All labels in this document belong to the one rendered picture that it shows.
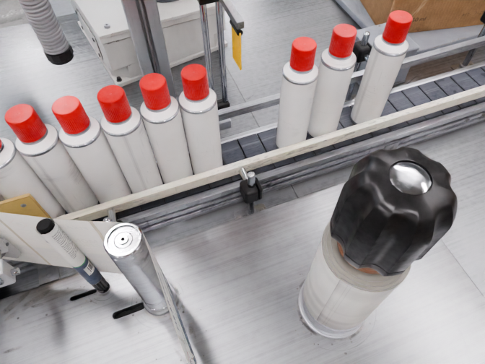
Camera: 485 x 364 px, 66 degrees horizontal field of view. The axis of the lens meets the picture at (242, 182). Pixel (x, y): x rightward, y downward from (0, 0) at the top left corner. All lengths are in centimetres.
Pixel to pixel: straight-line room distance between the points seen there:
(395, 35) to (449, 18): 46
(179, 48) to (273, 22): 27
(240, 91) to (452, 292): 55
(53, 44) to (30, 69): 48
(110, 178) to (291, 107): 28
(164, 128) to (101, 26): 39
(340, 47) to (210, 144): 23
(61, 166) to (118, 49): 37
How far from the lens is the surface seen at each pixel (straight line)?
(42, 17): 53
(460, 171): 80
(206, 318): 53
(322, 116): 64
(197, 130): 53
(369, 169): 28
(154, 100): 49
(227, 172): 60
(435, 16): 105
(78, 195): 59
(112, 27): 84
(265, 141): 68
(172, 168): 58
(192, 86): 49
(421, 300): 59
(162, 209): 61
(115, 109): 48
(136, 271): 41
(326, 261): 37
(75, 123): 49
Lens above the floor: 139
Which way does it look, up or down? 56 degrees down
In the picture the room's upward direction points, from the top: 1 degrees counter-clockwise
